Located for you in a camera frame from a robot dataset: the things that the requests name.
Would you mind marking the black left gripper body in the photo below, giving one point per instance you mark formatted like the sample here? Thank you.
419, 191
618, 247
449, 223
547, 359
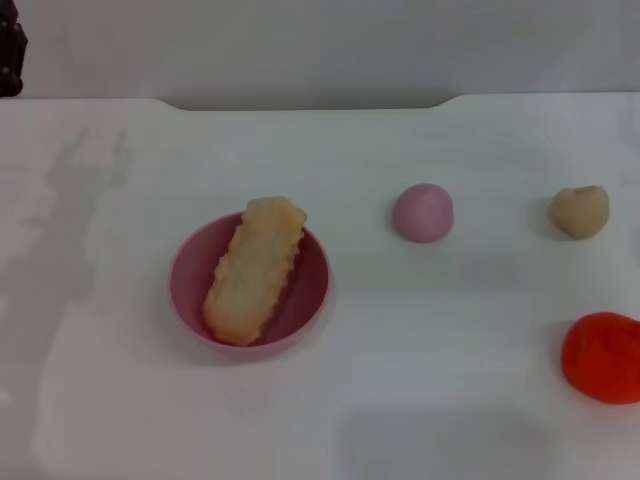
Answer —
10, 55

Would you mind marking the orange striped bread roll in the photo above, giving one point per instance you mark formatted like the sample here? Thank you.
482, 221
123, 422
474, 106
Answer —
255, 275

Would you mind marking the pink plastic bowl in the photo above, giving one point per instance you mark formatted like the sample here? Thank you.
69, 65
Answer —
310, 285

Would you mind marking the pink round bun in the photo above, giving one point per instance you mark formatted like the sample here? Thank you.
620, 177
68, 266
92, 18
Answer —
424, 214

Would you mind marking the beige round bun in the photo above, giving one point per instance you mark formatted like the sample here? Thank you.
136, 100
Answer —
580, 212

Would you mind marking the red orange bun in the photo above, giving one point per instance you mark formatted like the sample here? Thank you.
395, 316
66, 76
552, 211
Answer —
602, 357

